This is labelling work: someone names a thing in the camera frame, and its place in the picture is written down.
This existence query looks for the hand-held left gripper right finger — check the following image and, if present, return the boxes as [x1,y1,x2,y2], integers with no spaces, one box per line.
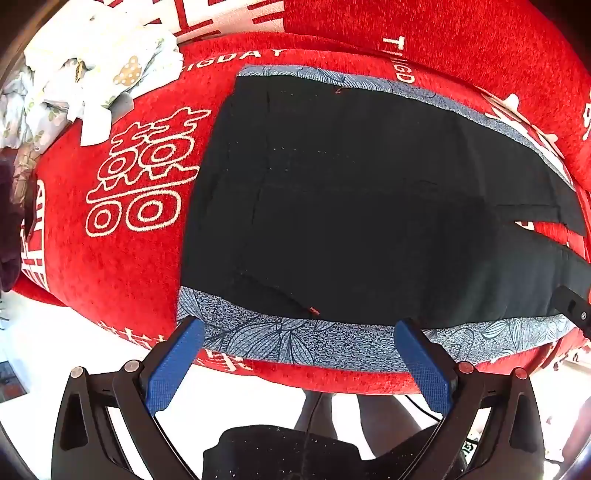
[394,319,546,480]

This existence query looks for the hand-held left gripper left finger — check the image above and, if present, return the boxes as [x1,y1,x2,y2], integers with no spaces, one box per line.
[52,316,206,480]

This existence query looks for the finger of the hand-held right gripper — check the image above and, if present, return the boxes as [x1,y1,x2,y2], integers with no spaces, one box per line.
[551,286,591,341]

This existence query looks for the black pants with patterned trim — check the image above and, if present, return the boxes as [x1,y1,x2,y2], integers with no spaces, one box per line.
[175,65,591,376]

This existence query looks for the person's bare leg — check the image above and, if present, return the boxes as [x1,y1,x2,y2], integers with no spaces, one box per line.
[356,393,428,460]
[294,391,338,439]

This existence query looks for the red printed sofa cover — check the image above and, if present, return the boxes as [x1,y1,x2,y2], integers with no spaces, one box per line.
[9,0,591,397]

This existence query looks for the black speckled cloth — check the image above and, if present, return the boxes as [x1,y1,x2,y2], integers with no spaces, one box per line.
[205,425,376,480]

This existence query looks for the dark purple cloth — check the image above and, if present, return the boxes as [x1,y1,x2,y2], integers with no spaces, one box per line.
[0,147,38,292]

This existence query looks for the white floral cloth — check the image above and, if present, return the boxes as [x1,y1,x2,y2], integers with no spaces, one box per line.
[0,18,186,149]

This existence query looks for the black cable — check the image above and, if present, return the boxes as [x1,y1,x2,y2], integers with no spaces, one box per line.
[300,393,326,480]

